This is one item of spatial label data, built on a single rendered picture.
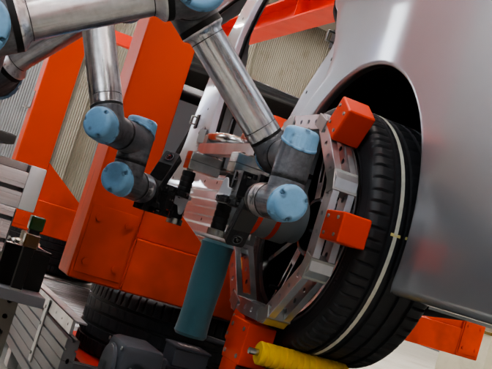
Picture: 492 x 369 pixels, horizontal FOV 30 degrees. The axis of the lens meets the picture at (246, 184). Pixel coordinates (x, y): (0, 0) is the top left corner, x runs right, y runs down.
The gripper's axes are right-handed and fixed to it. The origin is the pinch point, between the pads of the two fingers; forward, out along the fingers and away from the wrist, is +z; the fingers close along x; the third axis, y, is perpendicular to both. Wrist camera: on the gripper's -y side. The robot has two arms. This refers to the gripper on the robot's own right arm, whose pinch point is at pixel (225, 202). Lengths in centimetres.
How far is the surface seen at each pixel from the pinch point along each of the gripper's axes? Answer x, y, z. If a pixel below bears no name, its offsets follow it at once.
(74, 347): 5, -52, 70
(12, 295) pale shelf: 30, -40, 54
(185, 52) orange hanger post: 4, 41, 60
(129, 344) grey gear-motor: -1, -43, 41
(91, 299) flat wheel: -3, -40, 102
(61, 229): -18, -26, 253
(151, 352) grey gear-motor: -8, -43, 39
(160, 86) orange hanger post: 8, 29, 60
